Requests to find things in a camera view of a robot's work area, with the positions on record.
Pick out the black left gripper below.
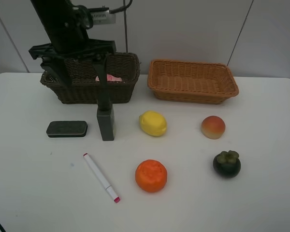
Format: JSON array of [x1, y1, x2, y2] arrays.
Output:
[[29, 39, 116, 108]]

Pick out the pink bottle white cap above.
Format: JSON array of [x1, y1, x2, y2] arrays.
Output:
[[106, 74, 123, 82]]

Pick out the dark grey square bottle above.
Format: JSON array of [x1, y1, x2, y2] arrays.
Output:
[[97, 97, 115, 141]]

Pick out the black whiteboard eraser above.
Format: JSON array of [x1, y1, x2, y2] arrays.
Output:
[[46, 121, 88, 138]]

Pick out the yellow lemon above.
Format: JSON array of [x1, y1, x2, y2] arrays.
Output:
[[139, 111, 168, 137]]

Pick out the white marker pink caps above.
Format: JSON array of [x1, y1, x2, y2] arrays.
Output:
[[83, 153, 120, 203]]

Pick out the orange tangerine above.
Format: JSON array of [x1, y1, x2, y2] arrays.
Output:
[[135, 159, 168, 193]]

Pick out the red-yellow peach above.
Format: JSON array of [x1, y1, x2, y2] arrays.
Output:
[[201, 116, 226, 140]]

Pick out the dark mangosteen green calyx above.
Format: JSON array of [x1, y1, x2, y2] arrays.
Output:
[[213, 150, 241, 178]]

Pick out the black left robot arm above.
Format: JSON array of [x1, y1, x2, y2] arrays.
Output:
[[29, 0, 116, 111]]

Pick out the dark brown wicker basket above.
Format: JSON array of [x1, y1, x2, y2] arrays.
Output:
[[40, 53, 140, 104]]

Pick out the orange wicker basket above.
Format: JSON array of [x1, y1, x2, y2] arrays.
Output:
[[147, 59, 239, 104]]

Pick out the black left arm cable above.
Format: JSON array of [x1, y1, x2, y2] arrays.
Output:
[[71, 0, 133, 53]]

